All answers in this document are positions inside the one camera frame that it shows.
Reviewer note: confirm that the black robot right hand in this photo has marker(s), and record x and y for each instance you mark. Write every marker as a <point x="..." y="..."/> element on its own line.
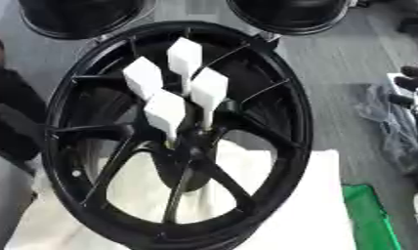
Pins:
<point x="416" y="78"/>

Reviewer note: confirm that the green flat bag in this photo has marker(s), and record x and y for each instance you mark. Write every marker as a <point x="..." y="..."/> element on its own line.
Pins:
<point x="363" y="215"/>

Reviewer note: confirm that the black round wheel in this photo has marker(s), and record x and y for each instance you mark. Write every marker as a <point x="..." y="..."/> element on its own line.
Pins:
<point x="289" y="14"/>
<point x="81" y="16"/>

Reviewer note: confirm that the black spoked wheel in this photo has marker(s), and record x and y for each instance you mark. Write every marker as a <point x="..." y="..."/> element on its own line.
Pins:
<point x="278" y="97"/>

